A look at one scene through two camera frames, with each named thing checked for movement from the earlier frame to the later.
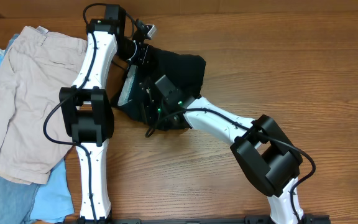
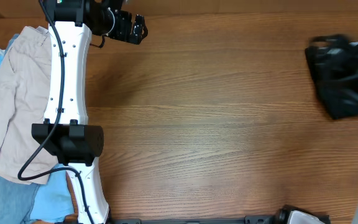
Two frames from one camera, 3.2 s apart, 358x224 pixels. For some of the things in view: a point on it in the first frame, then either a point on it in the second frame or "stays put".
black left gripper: x=145 y=51 → x=123 y=33
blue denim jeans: x=3 y=201 stays put
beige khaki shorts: x=25 y=82 stays put
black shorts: x=185 y=72 → x=345 y=73
